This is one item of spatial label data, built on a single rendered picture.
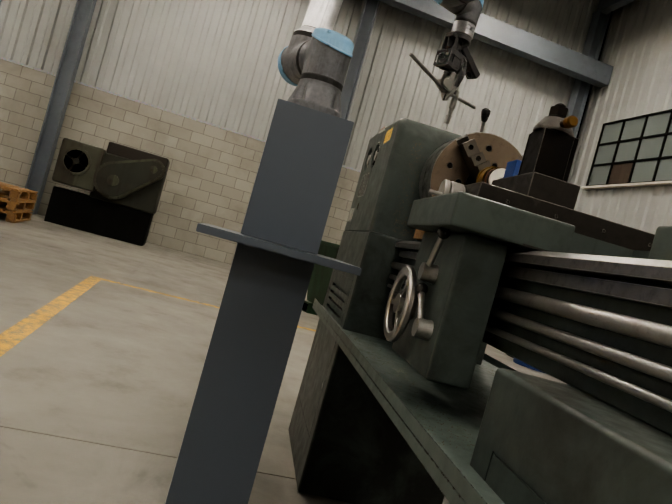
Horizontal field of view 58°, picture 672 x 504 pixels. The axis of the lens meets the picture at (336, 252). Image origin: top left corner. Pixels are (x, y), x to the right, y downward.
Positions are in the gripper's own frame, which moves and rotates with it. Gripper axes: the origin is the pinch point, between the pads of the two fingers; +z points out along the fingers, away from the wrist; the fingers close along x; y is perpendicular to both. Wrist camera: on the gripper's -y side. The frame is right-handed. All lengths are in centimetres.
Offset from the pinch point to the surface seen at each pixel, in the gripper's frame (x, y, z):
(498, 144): 27.5, -1.2, 15.0
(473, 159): 29.2, 8.6, 23.0
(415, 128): 2.9, 11.2, 15.0
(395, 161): 2.0, 14.2, 27.2
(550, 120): 75, 37, 22
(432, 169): 19.6, 13.9, 28.5
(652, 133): -457, -881, -305
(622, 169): -504, -901, -241
